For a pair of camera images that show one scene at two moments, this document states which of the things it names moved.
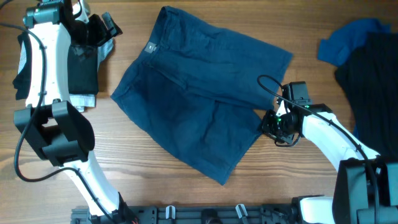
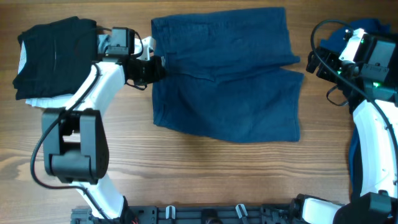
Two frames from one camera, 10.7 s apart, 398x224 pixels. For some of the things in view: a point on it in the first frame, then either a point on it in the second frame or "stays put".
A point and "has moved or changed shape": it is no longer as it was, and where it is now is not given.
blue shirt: (333, 49) stays put
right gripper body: (275, 127) → (344, 67)
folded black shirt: (86, 35) stays put
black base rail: (252, 214) stays put
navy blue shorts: (203, 91) has moved or changed shape
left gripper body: (97, 32) → (147, 71)
